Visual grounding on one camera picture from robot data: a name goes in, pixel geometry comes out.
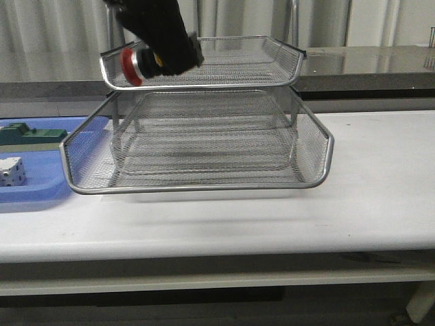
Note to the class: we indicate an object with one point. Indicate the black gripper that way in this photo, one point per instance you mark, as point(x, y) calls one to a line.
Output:
point(160, 26)

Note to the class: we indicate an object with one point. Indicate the red emergency stop button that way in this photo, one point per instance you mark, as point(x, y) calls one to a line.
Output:
point(139, 65)

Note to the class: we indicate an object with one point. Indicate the silver mesh tray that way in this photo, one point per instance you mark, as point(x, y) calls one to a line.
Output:
point(91, 166)
point(229, 62)
point(228, 151)

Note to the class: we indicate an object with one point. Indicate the silver mesh top tray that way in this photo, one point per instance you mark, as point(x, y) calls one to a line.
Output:
point(229, 62)

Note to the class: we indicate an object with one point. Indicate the silver mesh bottom tray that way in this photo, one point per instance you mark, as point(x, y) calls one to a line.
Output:
point(228, 151)

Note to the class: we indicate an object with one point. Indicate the green terminal block connector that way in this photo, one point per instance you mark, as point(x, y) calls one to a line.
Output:
point(21, 134)

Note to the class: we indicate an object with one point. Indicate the grey stone counter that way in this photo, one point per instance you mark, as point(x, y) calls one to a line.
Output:
point(332, 80)

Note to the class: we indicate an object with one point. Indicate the blue plastic tray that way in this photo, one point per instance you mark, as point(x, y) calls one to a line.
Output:
point(44, 175)

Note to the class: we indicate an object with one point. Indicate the white circuit breaker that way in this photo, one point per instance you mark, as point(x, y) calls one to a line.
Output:
point(12, 172)

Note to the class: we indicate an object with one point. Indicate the white table leg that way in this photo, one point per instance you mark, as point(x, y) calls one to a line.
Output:
point(421, 302)

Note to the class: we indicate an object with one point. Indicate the grey metal rack frame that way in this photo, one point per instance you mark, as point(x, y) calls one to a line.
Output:
point(195, 112)

